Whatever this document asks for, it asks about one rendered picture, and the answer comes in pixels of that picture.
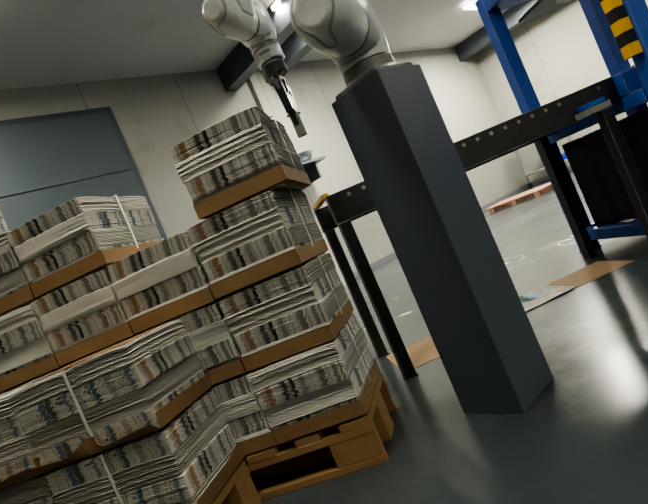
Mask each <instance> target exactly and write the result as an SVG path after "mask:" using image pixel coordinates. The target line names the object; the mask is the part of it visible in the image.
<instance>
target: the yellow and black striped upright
mask: <svg viewBox="0 0 648 504"><path fill-rule="evenodd" d="M599 1H600V4H601V6H602V8H603V11H604V13H605V15H606V18H607V20H608V23H609V25H610V27H611V30H612V32H613V34H614V37H615V39H616V42H617V44H618V46H619V49H620V50H621V53H622V55H623V58H624V60H627V59H630V58H632V57H635V56H636V55H638V54H640V53H642V52H643V50H642V47H641V45H640V43H639V40H638V38H637V36H636V33H635V31H634V28H633V26H632V24H631V21H630V19H629V16H628V14H627V12H626V9H625V7H624V5H623V2H622V0H599Z"/></svg>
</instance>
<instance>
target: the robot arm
mask: <svg viewBox="0 0 648 504"><path fill-rule="evenodd" d="M202 14H203V17H204V19H205V21H206V23H207V24H208V25H209V26H210V27H211V28H212V29H213V30H214V31H215V32H217V33H218V34H220V35H222V36H224V37H226V38H229V39H232V40H236V41H240V42H241V43H243V44H244V45H245V47H248V48H249V49H250V51H251V53H252V56H253V57H254V60H255V62H256V64H257V66H258V68H259V69H260V70H262V72H263V75H264V77H265V79H266V81H268V82H273V83H272V85H273V86H274V88H275V90H276V92H277V94H278V96H279V98H280V100H281V102H282V104H283V106H284V108H285V110H286V113H287V114H288V115H287V118H288V117H290V120H291V122H292V124H293V127H294V129H295V131H296V133H297V136H298V138H301V137H303V136H305V135H307V134H308V133H307V131H306V128H305V126H304V124H303V121H302V119H301V117H300V114H301V112H299V110H298V108H297V105H296V102H295V100H294V97H293V95H292V91H291V88H289V84H288V81H287V80H285V78H284V76H285V75H286V74H287V73H288V69H287V66H286V64H285V62H284V58H285V56H284V54H283V51H282V49H281V47H280V44H279V42H278V39H277V35H276V30H275V27H274V24H273V22H272V19H271V17H270V15H269V13H268V11H267V9H266V8H265V6H264V5H263V4H262V2H261V1H260V0H204V1H203V4H202ZM289 15H290V20H291V23H292V26H293V28H294V30H295V32H296V33H297V35H298V36H299V37H300V39H301V40H302V41H303V42H305V43H306V44H307V45H309V46H310V47H312V48H313V49H315V50H317V51H318V52H321V53H323V54H325V55H328V56H329V57H330V58H331V59H332V60H333V61H334V63H335V64H337V66H338V68H339V70H340V72H341V74H342V76H343V78H344V81H345V84H346V88H345V89H344V90H343V91H342V92H340V93H339V94H338V95H337V96H336V97H335V99H336V100H338V99H339V98H340V97H342V96H343V95H344V94H345V93H347V92H348V91H349V90H351V89H352V88H353V87H355V86H356V85H357V84H358V83H360V82H361V81H362V80H364V79H365V78H366V77H368V76H369V75H370V74H372V73H373V72H374V71H375V70H377V69H385V68H393V67H401V66H409V65H413V63H412V62H406V63H396V61H395V59H394V58H393V56H392V54H391V51H390V49H389V46H388V42H387V39H386V37H385V34H384V31H383V29H382V27H381V24H380V22H379V20H378V18H377V15H376V13H375V11H374V10H373V8H372V6H371V4H370V2H369V1H368V0H290V3H289Z"/></svg>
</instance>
